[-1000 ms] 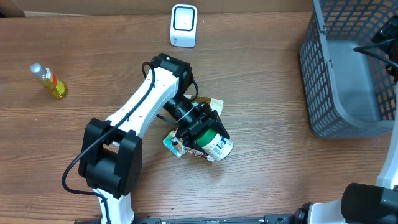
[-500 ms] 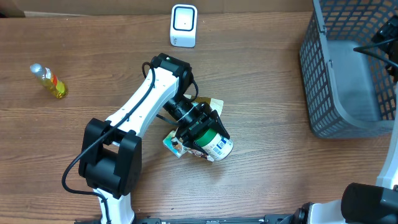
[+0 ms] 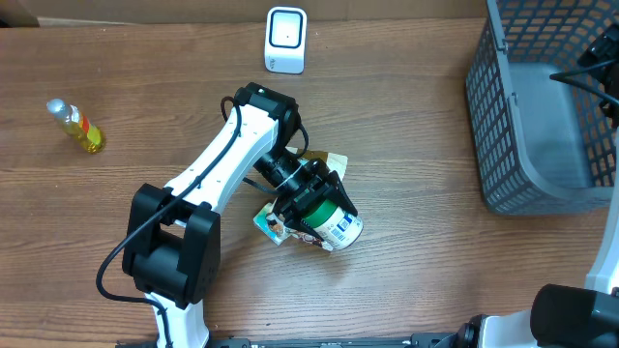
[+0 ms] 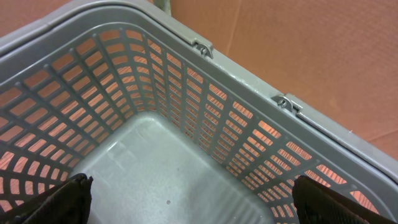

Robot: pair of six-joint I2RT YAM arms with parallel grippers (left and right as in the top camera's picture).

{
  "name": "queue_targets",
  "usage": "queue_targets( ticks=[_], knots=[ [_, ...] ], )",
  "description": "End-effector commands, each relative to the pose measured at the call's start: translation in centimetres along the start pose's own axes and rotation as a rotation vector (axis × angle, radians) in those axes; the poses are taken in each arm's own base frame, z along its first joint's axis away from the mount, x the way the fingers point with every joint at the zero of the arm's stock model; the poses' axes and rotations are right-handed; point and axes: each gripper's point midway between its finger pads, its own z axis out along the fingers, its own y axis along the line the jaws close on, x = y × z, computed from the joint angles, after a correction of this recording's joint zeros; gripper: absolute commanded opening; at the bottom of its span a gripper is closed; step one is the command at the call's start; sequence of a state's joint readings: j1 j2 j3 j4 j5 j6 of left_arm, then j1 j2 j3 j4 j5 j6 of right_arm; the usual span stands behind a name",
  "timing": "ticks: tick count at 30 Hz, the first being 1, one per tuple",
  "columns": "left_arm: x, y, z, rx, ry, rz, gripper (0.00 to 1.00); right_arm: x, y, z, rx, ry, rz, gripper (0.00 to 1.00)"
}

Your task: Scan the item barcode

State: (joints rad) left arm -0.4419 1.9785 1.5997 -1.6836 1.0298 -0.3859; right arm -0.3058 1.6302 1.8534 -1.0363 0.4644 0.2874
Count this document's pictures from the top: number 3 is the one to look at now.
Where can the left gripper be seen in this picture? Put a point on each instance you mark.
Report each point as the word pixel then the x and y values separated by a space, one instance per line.
pixel 293 204

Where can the green lid jar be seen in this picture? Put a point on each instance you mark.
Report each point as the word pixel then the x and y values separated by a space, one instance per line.
pixel 338 228

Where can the white barcode snack packet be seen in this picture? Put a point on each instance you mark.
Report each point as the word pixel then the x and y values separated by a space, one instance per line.
pixel 309 239

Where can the teal tissue pack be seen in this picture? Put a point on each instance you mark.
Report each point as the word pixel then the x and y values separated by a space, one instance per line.
pixel 269 224

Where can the brown snack packet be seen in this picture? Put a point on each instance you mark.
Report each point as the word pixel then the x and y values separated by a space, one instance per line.
pixel 334 162

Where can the yellow liquid bottle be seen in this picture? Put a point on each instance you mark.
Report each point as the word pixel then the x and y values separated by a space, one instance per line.
pixel 77 126

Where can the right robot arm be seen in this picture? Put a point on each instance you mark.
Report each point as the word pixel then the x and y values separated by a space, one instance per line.
pixel 560 315

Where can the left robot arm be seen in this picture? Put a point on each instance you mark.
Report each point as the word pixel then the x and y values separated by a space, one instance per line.
pixel 173 246

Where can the white barcode scanner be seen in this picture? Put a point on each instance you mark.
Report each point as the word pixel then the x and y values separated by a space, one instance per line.
pixel 285 40

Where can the grey plastic basket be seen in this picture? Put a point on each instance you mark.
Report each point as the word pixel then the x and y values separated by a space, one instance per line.
pixel 542 94

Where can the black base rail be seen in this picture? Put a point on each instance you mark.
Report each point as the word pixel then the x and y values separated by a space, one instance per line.
pixel 416 340

